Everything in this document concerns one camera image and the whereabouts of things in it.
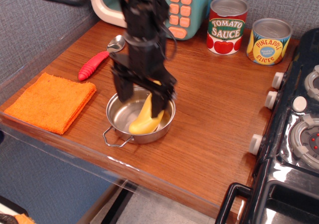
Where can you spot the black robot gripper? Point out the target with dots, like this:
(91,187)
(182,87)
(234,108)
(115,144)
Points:
(144,66)

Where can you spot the yellow toy banana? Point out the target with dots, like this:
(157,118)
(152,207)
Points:
(145,123)

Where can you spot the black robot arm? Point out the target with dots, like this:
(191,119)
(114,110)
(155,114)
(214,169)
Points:
(145,19)

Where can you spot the orange folded cloth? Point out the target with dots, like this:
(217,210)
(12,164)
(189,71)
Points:
(52,103)

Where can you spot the teal toy microwave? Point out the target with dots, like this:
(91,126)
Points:
(184,19)

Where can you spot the tomato sauce can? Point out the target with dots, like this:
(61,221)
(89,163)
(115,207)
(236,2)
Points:
(226,26)

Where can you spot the white stove knob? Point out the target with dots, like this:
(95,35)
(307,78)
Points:
(270,99)
(255,143)
(277,80)

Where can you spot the clear acrylic table guard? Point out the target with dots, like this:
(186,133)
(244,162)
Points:
(178,164)

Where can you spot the pineapple slices can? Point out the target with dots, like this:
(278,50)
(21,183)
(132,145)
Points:
(268,41)

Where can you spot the black toy stove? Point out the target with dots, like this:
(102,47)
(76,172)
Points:
(285,188)

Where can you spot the orange object at corner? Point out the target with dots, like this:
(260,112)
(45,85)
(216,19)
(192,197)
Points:
(23,219)

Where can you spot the red handled metal spoon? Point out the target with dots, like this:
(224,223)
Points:
(115,45)

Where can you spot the black oven door handle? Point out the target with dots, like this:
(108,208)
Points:
(234,190)

